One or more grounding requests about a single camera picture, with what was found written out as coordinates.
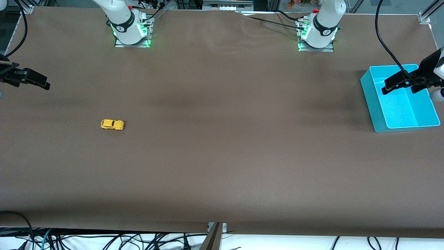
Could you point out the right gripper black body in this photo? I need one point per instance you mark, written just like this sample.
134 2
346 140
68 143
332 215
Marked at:
7 73

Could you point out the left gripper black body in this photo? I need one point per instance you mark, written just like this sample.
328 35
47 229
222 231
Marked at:
425 68

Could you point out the yellow beetle toy car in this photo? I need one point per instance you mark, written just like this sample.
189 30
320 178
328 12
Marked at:
111 124

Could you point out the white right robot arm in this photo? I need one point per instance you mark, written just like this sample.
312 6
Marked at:
125 31

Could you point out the turquoise plastic bin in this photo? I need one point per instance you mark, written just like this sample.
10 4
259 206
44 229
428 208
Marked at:
399 114

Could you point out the orange background objects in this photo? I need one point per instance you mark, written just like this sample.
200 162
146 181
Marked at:
295 2

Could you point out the white background device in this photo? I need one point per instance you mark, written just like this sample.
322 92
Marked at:
227 4

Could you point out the brown table cover sheet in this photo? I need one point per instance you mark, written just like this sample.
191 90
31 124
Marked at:
222 156

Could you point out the dark beam under table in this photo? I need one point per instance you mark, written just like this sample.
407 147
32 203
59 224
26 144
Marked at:
212 239

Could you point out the metal corner bracket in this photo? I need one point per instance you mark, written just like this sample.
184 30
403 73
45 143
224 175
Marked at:
27 9
424 17

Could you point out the aluminium frame profile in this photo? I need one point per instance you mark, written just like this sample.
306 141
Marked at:
273 5

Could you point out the metal table edge bracket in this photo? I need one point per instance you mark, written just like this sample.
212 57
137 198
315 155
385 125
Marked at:
224 227

